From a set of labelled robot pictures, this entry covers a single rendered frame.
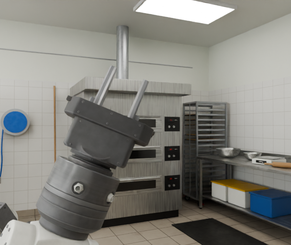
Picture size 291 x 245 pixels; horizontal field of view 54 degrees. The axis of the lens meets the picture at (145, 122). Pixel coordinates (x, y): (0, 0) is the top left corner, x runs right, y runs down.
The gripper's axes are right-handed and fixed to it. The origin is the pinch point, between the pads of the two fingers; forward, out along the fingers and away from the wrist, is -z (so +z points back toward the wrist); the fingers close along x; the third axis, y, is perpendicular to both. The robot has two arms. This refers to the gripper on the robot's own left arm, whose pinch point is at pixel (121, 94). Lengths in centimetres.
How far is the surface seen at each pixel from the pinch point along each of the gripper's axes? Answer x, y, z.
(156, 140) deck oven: -51, 372, -46
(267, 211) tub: -209, 312, -8
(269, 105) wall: -193, 364, -163
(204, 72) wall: -104, 496, -229
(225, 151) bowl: -159, 387, -73
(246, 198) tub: -197, 350, -16
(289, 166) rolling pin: -200, 282, -66
